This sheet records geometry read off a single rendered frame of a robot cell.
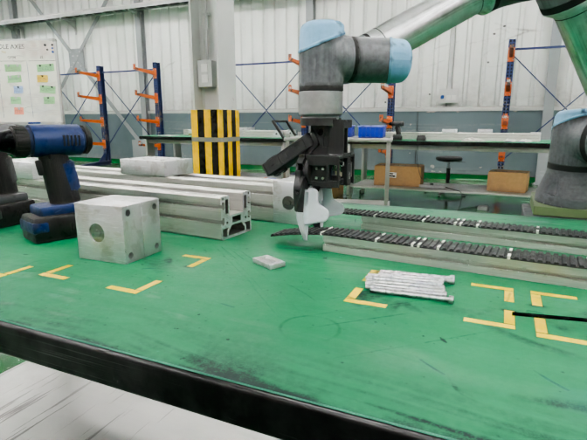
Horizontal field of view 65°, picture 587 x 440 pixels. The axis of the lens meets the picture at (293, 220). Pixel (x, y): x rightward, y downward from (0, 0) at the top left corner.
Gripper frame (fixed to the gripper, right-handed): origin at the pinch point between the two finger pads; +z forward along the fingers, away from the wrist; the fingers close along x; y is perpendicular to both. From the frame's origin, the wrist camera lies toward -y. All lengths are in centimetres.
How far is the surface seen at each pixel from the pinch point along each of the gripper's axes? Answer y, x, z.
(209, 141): -228, 254, -1
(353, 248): 9.2, -1.3, 2.0
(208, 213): -19.3, -4.9, -2.1
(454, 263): 26.1, -2.0, 2.0
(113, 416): -59, 0, 59
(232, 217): -18.3, 1.5, -0.1
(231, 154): -216, 272, 11
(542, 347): 38.5, -23.3, 3.1
